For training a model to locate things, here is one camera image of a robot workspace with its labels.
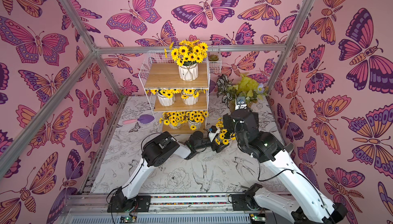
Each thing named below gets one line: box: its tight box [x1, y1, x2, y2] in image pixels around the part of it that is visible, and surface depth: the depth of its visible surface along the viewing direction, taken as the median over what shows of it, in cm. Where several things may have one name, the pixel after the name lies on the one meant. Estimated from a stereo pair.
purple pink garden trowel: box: [122, 114, 156, 125], surface depth 108 cm
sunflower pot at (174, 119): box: [159, 110, 190, 130], surface depth 91 cm
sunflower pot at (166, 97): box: [149, 88, 182, 107], surface depth 76 cm
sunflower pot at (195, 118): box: [186, 110, 209, 131], surface depth 91 cm
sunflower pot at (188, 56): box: [164, 39, 209, 82], surface depth 63 cm
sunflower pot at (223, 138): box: [214, 117, 236, 145], surface depth 84 cm
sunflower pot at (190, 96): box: [180, 88, 206, 106], surface depth 77 cm
